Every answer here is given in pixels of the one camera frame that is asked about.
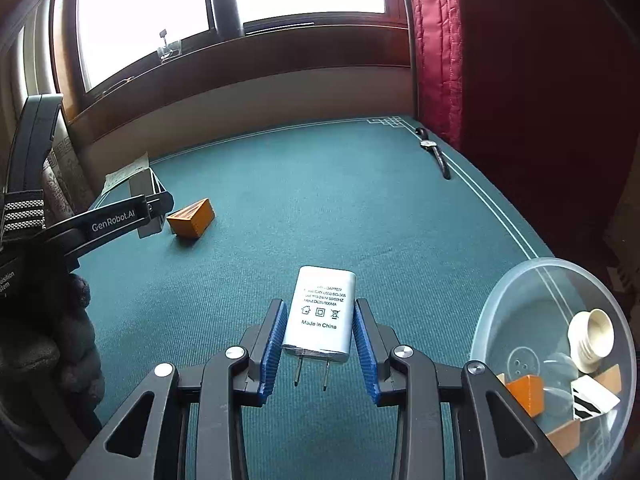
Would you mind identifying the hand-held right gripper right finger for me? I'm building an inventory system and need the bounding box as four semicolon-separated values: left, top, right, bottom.
352;298;581;480

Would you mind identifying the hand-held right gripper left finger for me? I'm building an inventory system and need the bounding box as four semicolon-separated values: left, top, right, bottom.
65;298;289;480

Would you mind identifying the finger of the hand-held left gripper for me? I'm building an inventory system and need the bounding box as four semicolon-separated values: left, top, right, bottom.
141;191;174;223

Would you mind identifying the white tile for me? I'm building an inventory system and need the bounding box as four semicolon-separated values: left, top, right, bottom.
129;169;167;239

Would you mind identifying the white USB charger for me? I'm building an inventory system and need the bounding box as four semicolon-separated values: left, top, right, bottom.
281;265;358;392

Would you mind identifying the clear plastic bowl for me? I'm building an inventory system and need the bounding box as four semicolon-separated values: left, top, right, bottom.
470;257;637;471

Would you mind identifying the orange block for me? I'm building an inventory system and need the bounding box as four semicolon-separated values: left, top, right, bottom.
505;374;546;418

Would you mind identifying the white plastic lamp socket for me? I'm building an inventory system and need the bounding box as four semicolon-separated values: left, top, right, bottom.
567;308;616;374

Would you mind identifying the person's left hand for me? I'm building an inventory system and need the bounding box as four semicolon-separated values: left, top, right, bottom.
0;272;106;411

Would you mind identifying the patterned beige curtain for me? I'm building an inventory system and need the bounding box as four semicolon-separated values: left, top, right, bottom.
20;10;103;211

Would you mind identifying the orange striped wedge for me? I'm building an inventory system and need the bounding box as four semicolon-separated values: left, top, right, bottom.
166;199;216;239

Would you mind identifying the printed paper sheet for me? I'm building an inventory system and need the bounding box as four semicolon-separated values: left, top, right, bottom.
102;151;151;196

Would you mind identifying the clear drinking glass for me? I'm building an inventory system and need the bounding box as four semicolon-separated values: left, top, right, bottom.
156;29;183;63

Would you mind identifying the black bottle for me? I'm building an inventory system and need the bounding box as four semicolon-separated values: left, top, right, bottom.
208;0;246;38

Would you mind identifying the red quilted curtain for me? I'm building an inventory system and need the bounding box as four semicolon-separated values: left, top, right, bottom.
402;0;640;241

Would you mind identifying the brown wooden window frame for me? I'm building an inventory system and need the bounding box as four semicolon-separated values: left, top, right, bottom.
50;0;416;121

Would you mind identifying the black strap wristwatch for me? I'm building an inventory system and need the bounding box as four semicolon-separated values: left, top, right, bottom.
415;126;452;181

